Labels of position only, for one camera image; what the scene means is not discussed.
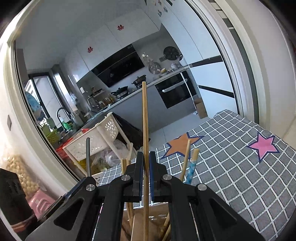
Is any light wooden chopstick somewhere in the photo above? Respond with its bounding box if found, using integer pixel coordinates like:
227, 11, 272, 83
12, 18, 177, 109
159, 214, 171, 240

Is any plain wooden chopstick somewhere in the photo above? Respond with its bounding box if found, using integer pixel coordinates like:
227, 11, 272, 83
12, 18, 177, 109
121, 159, 134, 230

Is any beige plastic utensil holder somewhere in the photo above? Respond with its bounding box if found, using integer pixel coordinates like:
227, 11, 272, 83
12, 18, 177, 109
120, 203, 172, 241

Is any blue patterned chopstick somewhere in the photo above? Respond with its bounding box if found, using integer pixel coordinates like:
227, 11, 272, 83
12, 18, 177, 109
185, 159, 197, 185

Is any black plastic spoon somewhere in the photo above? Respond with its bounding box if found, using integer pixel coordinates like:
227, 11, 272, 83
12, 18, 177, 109
86, 137, 91, 177

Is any gold patterned chopstick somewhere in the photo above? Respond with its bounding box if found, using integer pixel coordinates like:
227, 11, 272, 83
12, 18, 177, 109
180, 140, 191, 181
191, 148, 200, 163

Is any long wooden chopstick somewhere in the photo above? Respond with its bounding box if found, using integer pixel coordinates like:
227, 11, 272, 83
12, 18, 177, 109
142, 81, 149, 241

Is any black kitchen faucet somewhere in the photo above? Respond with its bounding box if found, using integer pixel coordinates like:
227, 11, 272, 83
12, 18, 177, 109
56, 108, 76, 131

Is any bag of beige balls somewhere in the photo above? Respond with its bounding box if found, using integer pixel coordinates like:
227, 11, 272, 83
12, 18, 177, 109
1, 155, 40, 200

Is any pink plastic stool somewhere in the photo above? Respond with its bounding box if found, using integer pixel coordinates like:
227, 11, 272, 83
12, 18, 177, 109
29, 189, 55, 219

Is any beige perforated storage cart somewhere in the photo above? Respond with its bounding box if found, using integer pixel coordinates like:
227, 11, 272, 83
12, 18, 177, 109
63, 112, 136, 176

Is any grey checked tablecloth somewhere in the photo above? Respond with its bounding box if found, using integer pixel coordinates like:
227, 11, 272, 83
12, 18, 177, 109
91, 109, 296, 241

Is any black wok on stove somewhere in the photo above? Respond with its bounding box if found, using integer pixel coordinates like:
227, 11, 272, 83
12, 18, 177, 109
111, 86, 129, 99

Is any white refrigerator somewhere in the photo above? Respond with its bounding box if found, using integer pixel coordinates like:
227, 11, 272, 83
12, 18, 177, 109
143, 0, 239, 117

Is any black built-in oven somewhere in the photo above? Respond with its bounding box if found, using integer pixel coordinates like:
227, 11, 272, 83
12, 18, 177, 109
155, 71, 197, 108

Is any black pot on stove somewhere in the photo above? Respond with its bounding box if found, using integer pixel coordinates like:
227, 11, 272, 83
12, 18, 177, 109
132, 75, 147, 89

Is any black range hood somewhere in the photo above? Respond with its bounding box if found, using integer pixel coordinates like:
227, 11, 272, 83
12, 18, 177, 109
91, 44, 144, 87

